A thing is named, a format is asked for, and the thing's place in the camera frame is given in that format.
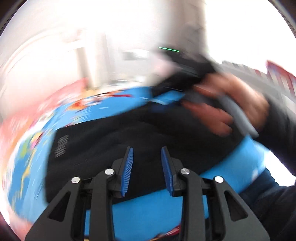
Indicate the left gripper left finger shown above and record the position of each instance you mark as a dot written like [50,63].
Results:
[65,216]

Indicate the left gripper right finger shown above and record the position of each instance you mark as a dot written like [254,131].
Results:
[211,209]

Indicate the black fleece pants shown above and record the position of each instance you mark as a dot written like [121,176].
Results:
[85,149]

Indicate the person's right hand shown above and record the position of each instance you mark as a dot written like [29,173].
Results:
[219,122]

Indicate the blue cartoon bed sheet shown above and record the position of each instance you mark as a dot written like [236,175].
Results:
[141,218]

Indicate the striped patchwork cloth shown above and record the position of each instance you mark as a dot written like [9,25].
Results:
[256,79]

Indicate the person's right dark sleeve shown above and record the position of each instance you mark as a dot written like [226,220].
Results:
[274,205]

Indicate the pink floral pillow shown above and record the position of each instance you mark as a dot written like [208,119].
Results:
[15,125]

